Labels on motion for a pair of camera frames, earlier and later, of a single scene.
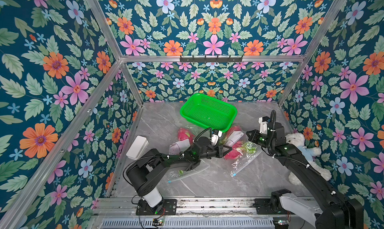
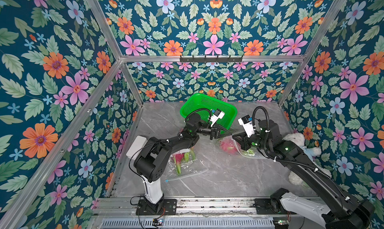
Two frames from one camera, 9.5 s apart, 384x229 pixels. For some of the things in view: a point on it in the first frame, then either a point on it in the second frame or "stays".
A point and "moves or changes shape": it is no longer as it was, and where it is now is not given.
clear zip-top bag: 243,151 moves or changes shape
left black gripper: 218,151 → 212,133
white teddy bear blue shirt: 308,153 stays
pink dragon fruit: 239,148 moves or changes shape
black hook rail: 211,60 stays
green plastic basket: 210,111 stays
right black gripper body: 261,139 → 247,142
